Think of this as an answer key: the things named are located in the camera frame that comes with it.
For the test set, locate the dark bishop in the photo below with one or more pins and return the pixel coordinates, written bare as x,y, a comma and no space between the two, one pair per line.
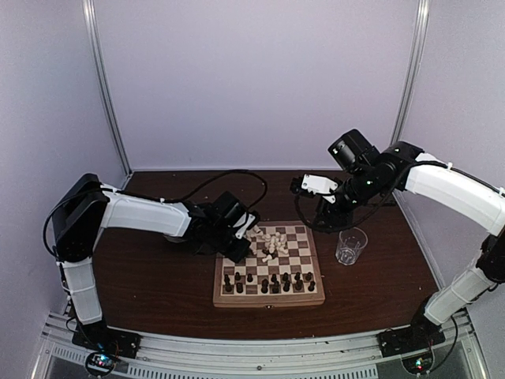
286,286

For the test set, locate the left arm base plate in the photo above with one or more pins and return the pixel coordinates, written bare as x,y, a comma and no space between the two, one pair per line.
112,341

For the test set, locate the dark rook corner piece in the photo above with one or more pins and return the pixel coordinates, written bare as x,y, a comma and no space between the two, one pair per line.
228,288

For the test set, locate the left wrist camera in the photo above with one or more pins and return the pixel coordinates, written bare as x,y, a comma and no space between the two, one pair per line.
247,221

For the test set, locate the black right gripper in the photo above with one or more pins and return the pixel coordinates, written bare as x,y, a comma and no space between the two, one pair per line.
336,218

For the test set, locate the clear plastic cup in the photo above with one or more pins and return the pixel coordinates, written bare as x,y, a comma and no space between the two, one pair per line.
351,244

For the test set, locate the dark tall king piece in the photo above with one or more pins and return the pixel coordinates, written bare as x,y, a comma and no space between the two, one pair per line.
275,288

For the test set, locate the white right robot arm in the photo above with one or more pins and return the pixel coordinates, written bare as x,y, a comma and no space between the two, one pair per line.
406,167

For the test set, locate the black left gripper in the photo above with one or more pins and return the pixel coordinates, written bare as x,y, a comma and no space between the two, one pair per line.
238,253

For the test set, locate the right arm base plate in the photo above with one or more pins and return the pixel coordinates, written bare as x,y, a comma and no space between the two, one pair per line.
401,341

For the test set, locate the dark piece queen file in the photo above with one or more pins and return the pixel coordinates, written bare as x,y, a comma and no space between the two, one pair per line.
265,286

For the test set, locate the wooden chess board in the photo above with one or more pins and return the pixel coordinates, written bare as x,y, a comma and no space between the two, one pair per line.
293,249

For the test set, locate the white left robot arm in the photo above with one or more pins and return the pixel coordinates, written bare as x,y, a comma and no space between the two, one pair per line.
91,206

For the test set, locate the aluminium frame post left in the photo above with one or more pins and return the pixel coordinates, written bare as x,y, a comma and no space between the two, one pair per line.
104,88

